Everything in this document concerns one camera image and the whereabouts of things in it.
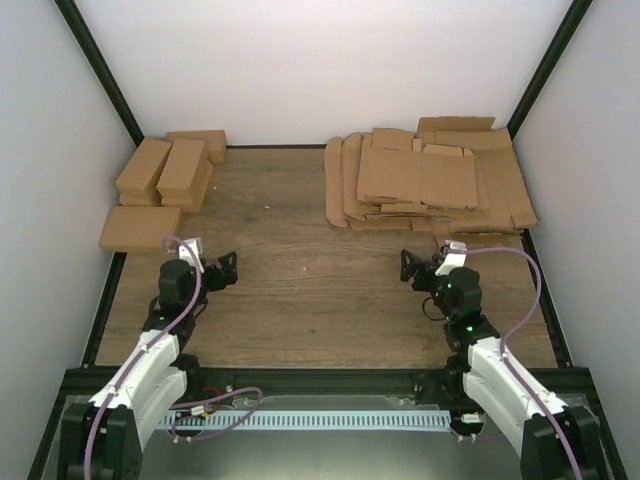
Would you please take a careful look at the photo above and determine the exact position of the folded box bottom left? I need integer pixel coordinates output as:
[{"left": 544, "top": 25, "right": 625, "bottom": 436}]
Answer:
[{"left": 119, "top": 194, "right": 162, "bottom": 207}]

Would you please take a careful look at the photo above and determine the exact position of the brown cardboard box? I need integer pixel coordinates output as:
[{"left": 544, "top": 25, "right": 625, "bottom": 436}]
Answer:
[{"left": 99, "top": 206, "right": 182, "bottom": 253}]

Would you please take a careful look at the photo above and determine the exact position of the right black frame post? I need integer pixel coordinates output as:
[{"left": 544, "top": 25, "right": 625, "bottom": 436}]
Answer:
[{"left": 507, "top": 0, "right": 593, "bottom": 139}]

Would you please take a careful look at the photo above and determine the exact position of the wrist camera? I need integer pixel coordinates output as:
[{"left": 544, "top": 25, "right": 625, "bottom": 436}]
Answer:
[
  {"left": 435, "top": 240, "right": 467, "bottom": 277},
  {"left": 177, "top": 237, "right": 205, "bottom": 274}
]

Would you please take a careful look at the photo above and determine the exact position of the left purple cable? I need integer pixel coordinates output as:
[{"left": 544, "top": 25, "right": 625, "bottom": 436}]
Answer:
[{"left": 83, "top": 234, "right": 206, "bottom": 480}]

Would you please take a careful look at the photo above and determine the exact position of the stack of flat cardboard sheets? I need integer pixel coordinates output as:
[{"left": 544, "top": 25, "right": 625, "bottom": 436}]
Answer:
[{"left": 324, "top": 117, "right": 537, "bottom": 247}]

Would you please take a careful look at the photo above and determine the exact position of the top flat cardboard sheet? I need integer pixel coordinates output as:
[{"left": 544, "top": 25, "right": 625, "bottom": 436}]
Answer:
[{"left": 357, "top": 141, "right": 480, "bottom": 210}]

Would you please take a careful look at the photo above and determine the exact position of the folded box bottom right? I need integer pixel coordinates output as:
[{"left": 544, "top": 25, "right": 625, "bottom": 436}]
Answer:
[{"left": 159, "top": 160, "right": 213, "bottom": 213}]

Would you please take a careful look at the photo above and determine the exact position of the left black frame post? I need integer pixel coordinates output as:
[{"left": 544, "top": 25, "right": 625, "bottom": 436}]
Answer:
[{"left": 54, "top": 0, "right": 144, "bottom": 146}]

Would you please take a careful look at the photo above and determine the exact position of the light blue slotted cable duct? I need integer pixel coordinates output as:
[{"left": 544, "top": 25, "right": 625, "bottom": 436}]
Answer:
[{"left": 157, "top": 410, "right": 451, "bottom": 433}]

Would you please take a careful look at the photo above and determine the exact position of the black frame post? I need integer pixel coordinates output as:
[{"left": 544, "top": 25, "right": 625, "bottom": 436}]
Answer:
[
  {"left": 54, "top": 0, "right": 144, "bottom": 146},
  {"left": 507, "top": 0, "right": 593, "bottom": 139}
]

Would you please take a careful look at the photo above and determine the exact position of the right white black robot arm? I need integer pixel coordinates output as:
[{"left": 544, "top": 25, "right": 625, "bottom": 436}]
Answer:
[{"left": 400, "top": 241, "right": 608, "bottom": 479}]

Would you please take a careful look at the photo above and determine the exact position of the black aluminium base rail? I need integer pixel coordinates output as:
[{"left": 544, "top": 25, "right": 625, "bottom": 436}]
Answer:
[{"left": 59, "top": 366, "right": 599, "bottom": 407}]

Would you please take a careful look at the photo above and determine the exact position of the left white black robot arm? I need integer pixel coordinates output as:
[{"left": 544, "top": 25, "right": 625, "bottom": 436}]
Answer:
[{"left": 56, "top": 248, "right": 238, "bottom": 479}]

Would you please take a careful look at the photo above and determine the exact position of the folded box top left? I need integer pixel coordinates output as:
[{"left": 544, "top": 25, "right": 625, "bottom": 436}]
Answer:
[{"left": 115, "top": 137, "right": 172, "bottom": 201}]

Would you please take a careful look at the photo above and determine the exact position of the folded box at back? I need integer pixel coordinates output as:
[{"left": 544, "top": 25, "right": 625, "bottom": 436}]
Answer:
[{"left": 166, "top": 130, "right": 227, "bottom": 164}]

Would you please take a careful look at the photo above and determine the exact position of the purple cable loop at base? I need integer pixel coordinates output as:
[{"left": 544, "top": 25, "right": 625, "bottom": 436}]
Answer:
[{"left": 170, "top": 385, "right": 264, "bottom": 446}]

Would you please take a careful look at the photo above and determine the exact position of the folded box top right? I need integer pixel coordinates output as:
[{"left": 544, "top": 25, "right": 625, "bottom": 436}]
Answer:
[{"left": 157, "top": 138, "right": 207, "bottom": 198}]

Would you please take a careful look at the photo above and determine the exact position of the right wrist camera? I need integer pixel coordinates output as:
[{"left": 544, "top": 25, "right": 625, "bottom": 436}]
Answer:
[{"left": 435, "top": 240, "right": 467, "bottom": 277}]

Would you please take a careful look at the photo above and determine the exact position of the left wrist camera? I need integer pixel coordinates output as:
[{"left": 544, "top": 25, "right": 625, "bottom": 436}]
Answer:
[{"left": 177, "top": 237, "right": 205, "bottom": 274}]

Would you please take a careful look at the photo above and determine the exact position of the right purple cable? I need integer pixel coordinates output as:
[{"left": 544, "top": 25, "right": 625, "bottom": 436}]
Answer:
[{"left": 464, "top": 246, "right": 584, "bottom": 480}]

